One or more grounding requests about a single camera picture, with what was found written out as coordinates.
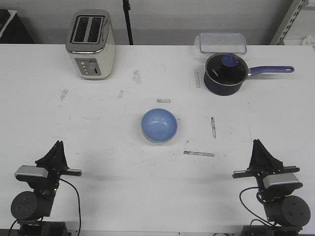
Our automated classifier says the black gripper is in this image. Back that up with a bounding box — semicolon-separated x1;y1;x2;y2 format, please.
35;141;82;192
232;139;300;178

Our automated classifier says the green bowl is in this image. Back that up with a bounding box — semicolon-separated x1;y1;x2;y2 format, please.
142;131;177;145

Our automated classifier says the blue bowl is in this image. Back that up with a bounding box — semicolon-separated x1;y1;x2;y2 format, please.
141;108;178;133

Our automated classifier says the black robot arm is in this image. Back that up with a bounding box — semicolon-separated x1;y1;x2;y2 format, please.
232;139;311;236
10;141;82;236

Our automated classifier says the dark blue saucepan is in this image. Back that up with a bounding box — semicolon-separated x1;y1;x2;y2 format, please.
204;53;295;96

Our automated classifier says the glass pot lid blue knob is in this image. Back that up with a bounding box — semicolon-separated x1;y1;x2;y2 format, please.
205;53;249;86

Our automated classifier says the clear plastic container blue rim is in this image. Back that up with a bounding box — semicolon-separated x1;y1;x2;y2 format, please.
194;32;247;55

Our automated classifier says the silver two-slot toaster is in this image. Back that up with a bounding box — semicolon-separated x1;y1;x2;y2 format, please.
65;9;116;80

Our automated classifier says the grey metal shelf rack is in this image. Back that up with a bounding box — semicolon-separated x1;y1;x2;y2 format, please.
269;0;315;46

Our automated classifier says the black tripod pole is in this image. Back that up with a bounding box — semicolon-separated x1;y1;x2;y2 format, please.
123;0;134;45

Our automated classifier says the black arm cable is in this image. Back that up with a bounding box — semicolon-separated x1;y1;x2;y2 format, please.
240;186;271;223
59;178;82;233

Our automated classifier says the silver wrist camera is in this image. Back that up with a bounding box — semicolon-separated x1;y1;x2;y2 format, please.
15;165;48;181
263;173;303;189

